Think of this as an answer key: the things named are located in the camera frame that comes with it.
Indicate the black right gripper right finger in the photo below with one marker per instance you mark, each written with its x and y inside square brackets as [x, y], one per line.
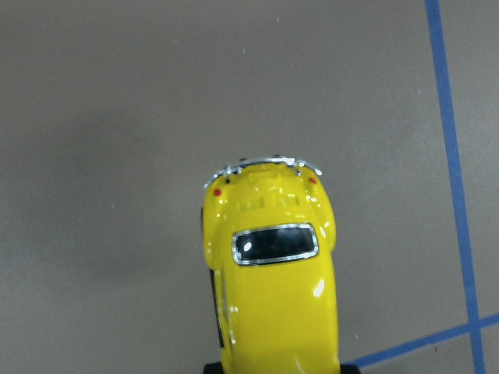
[348, 369]

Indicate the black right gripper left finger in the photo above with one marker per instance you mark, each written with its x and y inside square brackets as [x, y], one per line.
[212, 368]

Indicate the yellow beetle toy car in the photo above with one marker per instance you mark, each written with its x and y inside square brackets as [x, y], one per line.
[268, 233]

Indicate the blue tape line near crosswise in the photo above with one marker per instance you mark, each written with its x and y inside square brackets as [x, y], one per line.
[413, 345]

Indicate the blue tape line lengthwise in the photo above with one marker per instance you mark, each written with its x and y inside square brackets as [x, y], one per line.
[436, 30]

